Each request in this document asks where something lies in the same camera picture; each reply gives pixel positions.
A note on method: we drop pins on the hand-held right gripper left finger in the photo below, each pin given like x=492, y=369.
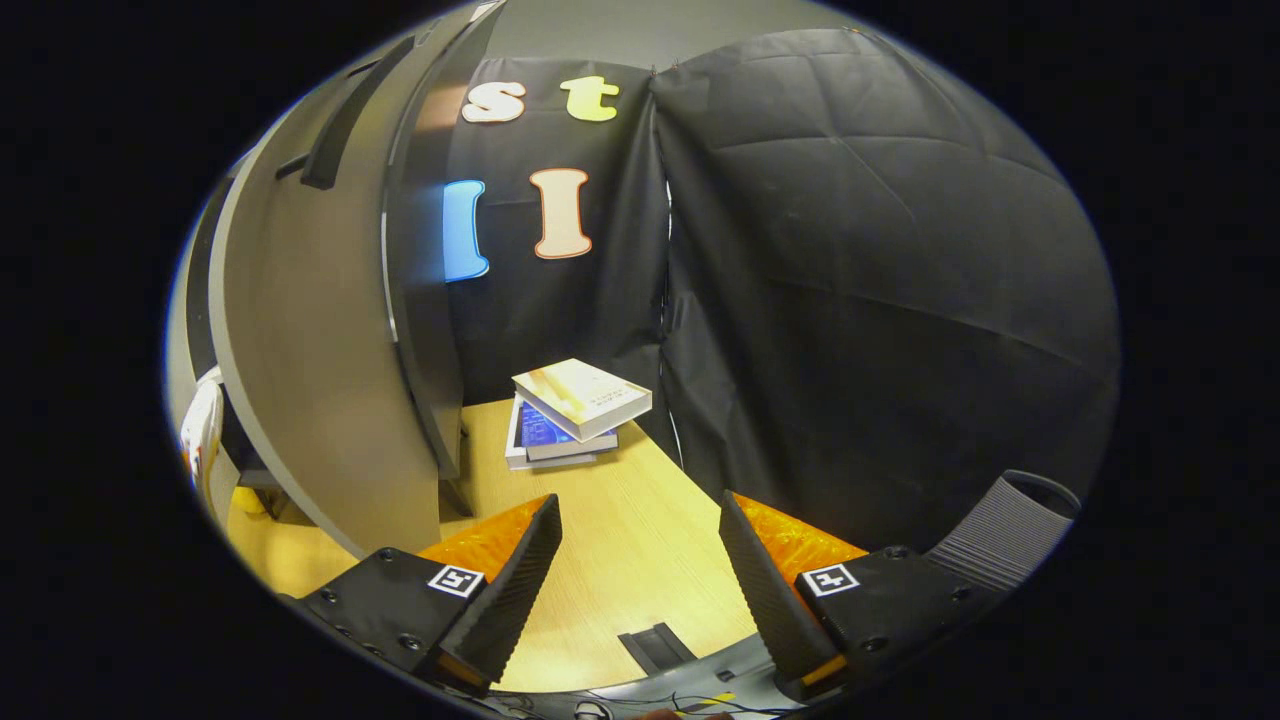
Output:
x=515, y=600

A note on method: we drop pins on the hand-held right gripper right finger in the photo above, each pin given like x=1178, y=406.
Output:
x=765, y=600

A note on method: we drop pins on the grey shoe cabinet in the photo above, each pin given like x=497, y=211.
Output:
x=430, y=300

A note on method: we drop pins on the grey shoe cabinet door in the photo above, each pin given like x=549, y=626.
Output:
x=320, y=350

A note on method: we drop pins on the blue cover book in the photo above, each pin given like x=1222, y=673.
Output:
x=545, y=430

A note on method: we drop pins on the yellow toy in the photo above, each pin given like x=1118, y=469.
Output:
x=250, y=500

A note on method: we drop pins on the black backdrop cloth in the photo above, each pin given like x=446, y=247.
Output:
x=610, y=300
x=880, y=300

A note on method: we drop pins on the black bracket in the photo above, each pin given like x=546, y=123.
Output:
x=655, y=648

